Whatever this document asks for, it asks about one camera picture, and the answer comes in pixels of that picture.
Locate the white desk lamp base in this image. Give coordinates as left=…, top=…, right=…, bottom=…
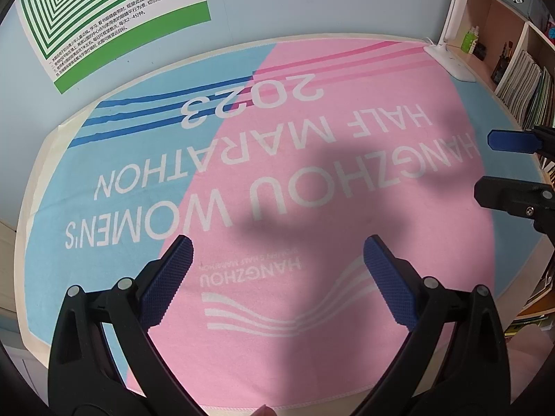
left=423, top=0, right=476, bottom=83

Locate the green white bottle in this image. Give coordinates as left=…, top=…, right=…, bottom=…
left=461, top=26, right=479, bottom=54

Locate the green striped wall poster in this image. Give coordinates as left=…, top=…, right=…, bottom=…
left=16, top=0, right=211, bottom=93

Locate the wooden bookshelf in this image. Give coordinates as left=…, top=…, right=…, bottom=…
left=449, top=0, right=554, bottom=327

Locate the pink blue marathon towel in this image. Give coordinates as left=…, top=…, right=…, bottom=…
left=16, top=36, right=551, bottom=414

